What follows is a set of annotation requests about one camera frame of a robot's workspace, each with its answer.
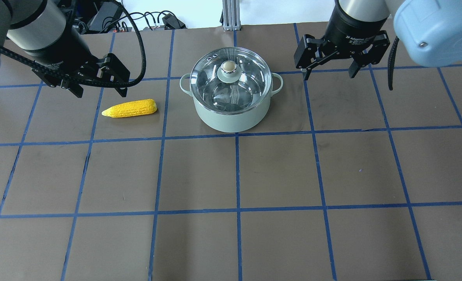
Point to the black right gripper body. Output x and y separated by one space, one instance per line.
351 25

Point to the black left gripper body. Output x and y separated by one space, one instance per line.
65 50

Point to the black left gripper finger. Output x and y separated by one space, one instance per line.
111 69
73 85

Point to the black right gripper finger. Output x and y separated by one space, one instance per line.
312 52
374 55

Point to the yellow corn cob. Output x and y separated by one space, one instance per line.
131 109

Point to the glass pot lid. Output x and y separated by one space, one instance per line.
230 80

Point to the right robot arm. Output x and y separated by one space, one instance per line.
430 30

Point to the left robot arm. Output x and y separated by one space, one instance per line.
47 37

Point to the pale green cooking pot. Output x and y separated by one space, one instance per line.
234 123

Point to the aluminium frame post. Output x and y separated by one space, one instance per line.
230 15

